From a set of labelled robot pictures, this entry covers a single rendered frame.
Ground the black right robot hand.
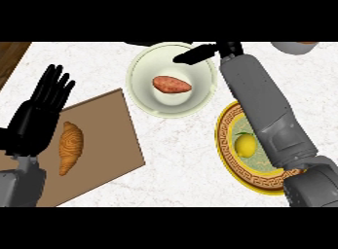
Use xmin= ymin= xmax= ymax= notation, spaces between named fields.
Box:
xmin=171 ymin=41 xmax=245 ymax=66

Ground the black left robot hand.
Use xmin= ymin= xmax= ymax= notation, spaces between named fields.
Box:
xmin=0 ymin=63 xmax=77 ymax=159

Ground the orange sweet potato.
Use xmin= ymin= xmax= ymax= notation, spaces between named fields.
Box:
xmin=151 ymin=75 xmax=194 ymax=94

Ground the white plate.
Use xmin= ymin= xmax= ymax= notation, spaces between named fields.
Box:
xmin=126 ymin=42 xmax=220 ymax=120

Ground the grey bowl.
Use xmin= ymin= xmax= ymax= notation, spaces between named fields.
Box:
xmin=269 ymin=41 xmax=321 ymax=55

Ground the yellow patterned plate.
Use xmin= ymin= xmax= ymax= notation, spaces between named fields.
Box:
xmin=214 ymin=100 xmax=307 ymax=196

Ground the brown croissant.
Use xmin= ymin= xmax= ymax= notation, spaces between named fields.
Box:
xmin=58 ymin=121 xmax=84 ymax=177

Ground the brown cutting board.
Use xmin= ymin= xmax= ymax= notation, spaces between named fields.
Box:
xmin=0 ymin=88 xmax=146 ymax=208

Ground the yellow lemon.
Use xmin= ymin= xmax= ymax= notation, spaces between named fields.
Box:
xmin=233 ymin=130 xmax=259 ymax=160

